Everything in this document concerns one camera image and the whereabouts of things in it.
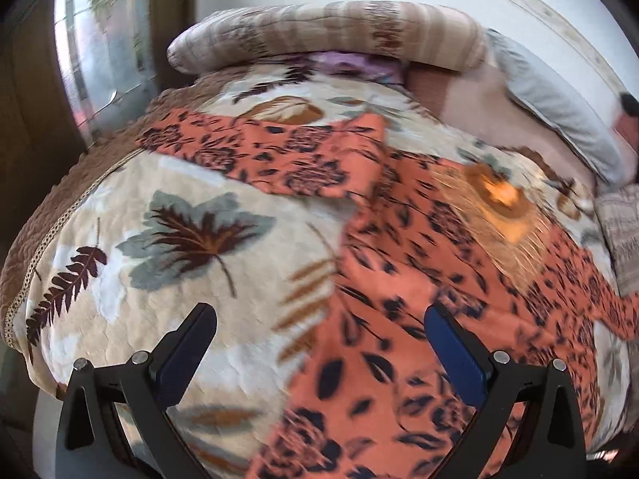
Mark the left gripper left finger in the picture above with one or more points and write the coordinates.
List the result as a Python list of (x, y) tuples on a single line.
[(91, 442)]

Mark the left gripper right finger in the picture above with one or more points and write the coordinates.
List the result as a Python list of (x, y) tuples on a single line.
[(549, 442)]

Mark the orange floral blouse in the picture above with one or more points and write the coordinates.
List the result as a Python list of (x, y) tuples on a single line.
[(372, 400)]

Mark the leaf pattern fleece blanket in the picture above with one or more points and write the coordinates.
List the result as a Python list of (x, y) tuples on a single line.
[(131, 240)]

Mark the striped beige pillow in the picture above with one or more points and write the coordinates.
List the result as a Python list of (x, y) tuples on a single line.
[(618, 216)]

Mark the pink quilted bed sheet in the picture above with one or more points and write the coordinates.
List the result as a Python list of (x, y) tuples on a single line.
[(478, 103)]

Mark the black garment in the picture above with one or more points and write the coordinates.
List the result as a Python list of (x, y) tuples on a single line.
[(629, 104)]

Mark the grey pillow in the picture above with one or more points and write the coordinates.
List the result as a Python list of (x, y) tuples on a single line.
[(536, 87)]

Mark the stained glass window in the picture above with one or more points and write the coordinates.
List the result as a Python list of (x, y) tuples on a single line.
[(104, 51)]

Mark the striped bolster pillow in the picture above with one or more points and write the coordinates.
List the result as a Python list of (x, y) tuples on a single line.
[(413, 32)]

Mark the purple cloth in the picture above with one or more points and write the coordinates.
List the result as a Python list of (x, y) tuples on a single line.
[(370, 67)]

